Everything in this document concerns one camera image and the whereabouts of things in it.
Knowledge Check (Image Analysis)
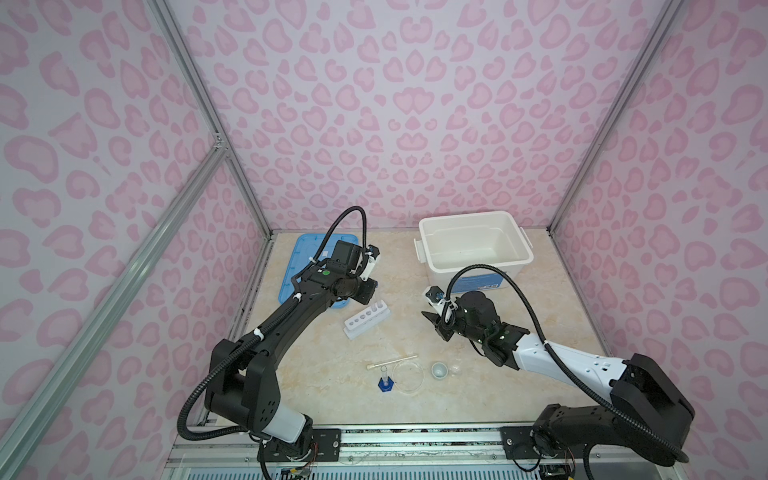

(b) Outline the white plastic storage bin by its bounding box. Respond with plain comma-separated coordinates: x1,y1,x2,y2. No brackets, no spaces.
414,211,534,290

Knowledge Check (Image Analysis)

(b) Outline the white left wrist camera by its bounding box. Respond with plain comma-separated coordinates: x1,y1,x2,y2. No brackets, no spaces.
357,245,380,281

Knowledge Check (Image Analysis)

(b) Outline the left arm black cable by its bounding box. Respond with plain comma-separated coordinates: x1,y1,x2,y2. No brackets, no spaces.
176,205,368,442

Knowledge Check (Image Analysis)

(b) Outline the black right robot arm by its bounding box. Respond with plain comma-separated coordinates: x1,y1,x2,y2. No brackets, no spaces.
424,286,695,467

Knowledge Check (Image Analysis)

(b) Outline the white test tube rack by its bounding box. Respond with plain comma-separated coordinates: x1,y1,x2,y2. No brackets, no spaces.
343,300,392,340

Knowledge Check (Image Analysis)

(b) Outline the clear petri dish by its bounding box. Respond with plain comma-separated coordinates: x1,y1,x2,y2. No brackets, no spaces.
393,360,425,395

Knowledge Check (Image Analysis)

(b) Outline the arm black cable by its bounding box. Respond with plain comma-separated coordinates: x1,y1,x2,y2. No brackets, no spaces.
443,263,691,464
176,205,368,442

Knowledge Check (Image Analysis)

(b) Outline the white-capped test tube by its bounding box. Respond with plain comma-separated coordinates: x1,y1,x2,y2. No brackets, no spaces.
365,354,419,370

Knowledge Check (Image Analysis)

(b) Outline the blue-based small cylinder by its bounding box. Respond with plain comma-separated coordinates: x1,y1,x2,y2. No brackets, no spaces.
378,365,394,393

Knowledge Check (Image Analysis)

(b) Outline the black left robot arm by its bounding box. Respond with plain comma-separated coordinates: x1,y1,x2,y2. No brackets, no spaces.
182,240,380,458

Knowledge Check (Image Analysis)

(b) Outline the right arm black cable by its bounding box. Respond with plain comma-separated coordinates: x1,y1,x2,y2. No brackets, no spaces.
443,263,691,464

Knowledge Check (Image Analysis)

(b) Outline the blue plastic bin lid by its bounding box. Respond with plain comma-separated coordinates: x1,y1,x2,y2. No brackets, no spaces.
278,233,359,303

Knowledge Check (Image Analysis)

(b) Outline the aluminium frame strut left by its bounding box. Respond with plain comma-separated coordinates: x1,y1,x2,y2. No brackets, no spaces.
1,143,227,479

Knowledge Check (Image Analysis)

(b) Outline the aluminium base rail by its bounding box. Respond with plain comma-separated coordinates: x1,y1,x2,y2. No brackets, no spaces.
161,422,685,479

